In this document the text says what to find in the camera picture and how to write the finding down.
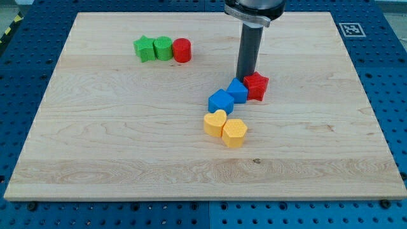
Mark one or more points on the yellow heart block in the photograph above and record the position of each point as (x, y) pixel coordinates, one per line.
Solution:
(213, 123)

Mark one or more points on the blue cube block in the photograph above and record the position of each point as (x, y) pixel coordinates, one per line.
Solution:
(221, 100)

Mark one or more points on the green cylinder block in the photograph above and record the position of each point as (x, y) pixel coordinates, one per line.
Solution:
(163, 48)

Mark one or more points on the wooden board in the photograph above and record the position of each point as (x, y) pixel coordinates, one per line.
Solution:
(113, 128)

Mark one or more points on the red star block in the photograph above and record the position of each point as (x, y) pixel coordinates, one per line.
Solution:
(256, 85)

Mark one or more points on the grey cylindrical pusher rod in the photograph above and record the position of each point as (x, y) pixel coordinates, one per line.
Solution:
(250, 39)

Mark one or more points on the blue triangle block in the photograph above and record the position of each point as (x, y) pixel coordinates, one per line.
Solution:
(238, 91)

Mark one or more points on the white fiducial marker tag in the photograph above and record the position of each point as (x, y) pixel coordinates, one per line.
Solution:
(352, 30)

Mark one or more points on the yellow hexagon block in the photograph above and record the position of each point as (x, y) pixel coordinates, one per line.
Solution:
(234, 132)

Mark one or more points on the red cylinder block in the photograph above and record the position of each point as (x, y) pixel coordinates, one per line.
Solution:
(181, 48)

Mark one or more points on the green star block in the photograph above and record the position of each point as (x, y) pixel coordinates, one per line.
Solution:
(144, 48)

